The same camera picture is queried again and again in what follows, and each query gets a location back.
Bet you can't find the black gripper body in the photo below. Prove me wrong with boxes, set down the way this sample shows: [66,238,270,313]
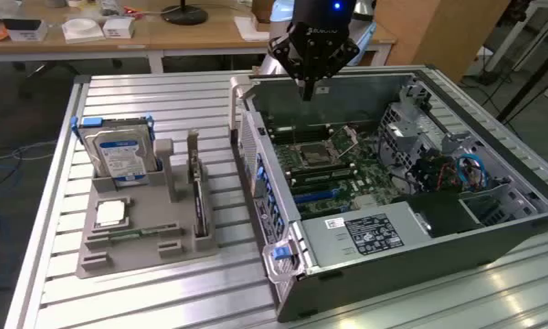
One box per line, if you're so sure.
[286,0,356,80]

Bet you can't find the black graphics card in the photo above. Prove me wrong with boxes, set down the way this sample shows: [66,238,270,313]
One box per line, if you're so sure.
[187,128,211,238]

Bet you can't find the white paper stack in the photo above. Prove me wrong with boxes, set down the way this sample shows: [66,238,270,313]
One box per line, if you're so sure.
[234,15,271,42]

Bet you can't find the brown cardboard box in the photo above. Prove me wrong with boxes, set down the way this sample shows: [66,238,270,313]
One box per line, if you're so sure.
[251,0,280,25]

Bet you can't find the black RAM slot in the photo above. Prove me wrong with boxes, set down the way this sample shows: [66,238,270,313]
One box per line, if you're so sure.
[271,126,332,136]
[274,134,334,143]

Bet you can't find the black lamp base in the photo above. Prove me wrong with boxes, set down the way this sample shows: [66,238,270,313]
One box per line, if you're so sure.
[160,0,211,26]

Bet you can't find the metal socket cover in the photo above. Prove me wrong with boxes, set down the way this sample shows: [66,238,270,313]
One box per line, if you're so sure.
[330,125,363,154]

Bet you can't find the wooden cabinet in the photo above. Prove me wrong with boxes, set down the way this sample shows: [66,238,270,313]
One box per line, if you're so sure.
[372,0,515,84]

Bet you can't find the silver drive cage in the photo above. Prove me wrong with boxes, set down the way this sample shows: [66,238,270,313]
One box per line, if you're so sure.
[375,84,479,181]

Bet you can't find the CPU socket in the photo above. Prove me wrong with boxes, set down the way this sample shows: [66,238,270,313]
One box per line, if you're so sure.
[298,141,338,168]

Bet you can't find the black RAM stick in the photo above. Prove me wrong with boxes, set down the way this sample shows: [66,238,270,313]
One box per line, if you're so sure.
[291,167,355,184]

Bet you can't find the white cardboard box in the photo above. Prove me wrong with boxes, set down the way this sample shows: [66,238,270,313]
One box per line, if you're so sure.
[102,16,136,40]

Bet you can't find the green motherboard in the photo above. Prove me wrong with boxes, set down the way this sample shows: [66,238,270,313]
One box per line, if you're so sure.
[263,114,411,221]

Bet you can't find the long black expansion slot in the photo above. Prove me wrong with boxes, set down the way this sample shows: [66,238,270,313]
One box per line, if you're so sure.
[291,182,335,193]

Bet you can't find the blue expansion slot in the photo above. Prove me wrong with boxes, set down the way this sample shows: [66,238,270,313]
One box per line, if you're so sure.
[294,189,340,204]

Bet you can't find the white square dish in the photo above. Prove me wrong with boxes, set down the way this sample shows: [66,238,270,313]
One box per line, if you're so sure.
[62,19,107,45]

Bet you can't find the hard disk in blue caddy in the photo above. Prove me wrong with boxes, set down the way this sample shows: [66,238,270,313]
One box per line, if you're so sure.
[71,115,160,188]

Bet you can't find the wooden desk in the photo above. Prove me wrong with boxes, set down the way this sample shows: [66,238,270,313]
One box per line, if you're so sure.
[0,0,399,73]

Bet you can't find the black plastic shroud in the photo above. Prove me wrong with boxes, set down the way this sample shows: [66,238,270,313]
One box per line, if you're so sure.
[390,191,481,240]

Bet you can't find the grey metal disk bay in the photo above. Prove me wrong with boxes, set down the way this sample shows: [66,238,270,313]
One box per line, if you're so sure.
[459,176,548,229]

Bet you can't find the white box with black lid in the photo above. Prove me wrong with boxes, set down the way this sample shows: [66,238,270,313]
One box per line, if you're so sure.
[3,19,49,42]

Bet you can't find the black chair base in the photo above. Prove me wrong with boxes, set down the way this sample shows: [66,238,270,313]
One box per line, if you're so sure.
[12,60,82,99]

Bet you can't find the grey power supply unit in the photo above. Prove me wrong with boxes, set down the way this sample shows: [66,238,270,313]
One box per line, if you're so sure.
[300,200,430,269]

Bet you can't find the blue case latch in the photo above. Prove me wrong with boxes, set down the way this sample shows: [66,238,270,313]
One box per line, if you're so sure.
[272,245,295,264]

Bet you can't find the silver CPU chip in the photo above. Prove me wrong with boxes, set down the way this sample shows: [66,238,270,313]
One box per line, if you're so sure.
[95,202,130,227]

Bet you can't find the grey parts rack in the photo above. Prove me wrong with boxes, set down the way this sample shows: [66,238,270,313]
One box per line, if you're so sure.
[76,138,222,279]

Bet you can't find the green RAM stick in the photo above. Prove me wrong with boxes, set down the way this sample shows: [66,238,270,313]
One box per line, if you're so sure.
[108,226,167,238]

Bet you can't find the black open PC case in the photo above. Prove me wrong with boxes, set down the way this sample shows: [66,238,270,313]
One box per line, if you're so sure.
[228,64,548,325]

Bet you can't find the black wire bundle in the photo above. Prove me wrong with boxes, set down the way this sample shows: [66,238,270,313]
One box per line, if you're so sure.
[411,150,463,195]

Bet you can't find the red wire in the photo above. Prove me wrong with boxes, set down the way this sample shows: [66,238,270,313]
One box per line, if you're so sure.
[436,160,454,188]

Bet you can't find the blue wire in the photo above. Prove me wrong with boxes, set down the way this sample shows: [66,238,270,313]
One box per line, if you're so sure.
[454,153,489,188]

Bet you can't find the white floor cable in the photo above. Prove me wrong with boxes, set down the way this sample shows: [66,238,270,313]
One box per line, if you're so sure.
[0,139,56,160]

